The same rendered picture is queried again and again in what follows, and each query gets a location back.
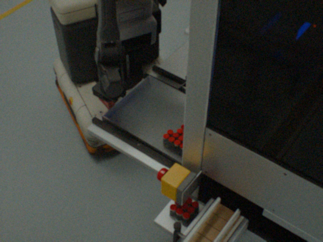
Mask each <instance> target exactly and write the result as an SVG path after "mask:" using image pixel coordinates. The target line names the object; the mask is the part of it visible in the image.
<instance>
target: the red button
mask: <svg viewBox="0 0 323 242"><path fill-rule="evenodd" d="M167 171H168V169H167V168H162V169H160V170H159V172H158V174H157V179H158V180H159V181H161V178H162V177H163V176H164V175H165V174H166V172H167Z"/></svg>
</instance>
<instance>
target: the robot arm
mask: <svg viewBox="0 0 323 242"><path fill-rule="evenodd" d="M98 8H99V24H98V30H97V46H96V51H95V61H96V64H97V66H98V73H99V82H98V83H97V84H95V85H94V86H93V87H92V91H93V95H95V96H96V97H98V98H99V100H100V101H101V102H102V103H103V104H104V105H105V106H106V108H107V109H108V110H109V109H110V108H111V107H112V106H114V105H115V103H116V102H117V101H118V98H120V97H122V98H124V97H125V96H126V89H124V88H123V86H122V83H121V78H120V75H119V72H118V71H119V70H120V68H119V66H118V65H119V64H122V60H124V56H125V48H124V46H122V41H121V40H120V32H119V29H118V24H117V17H116V0H98ZM105 41H112V43H104V42H105Z"/></svg>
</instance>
